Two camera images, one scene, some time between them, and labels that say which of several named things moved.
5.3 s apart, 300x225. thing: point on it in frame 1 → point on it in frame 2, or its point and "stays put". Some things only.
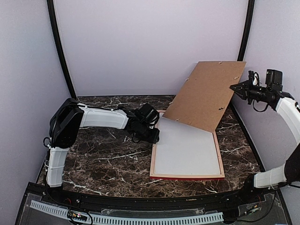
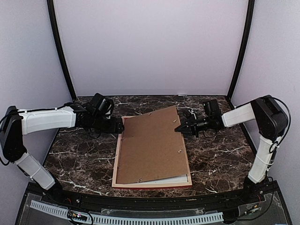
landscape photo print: (183, 148) → (181, 178)
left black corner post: (54, 25) stays put
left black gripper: (153, 138) → (112, 129)
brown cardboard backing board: (201, 101) → (151, 148)
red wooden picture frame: (161, 176) → (188, 184)
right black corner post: (247, 30) stays put
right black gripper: (244, 85) → (193, 123)
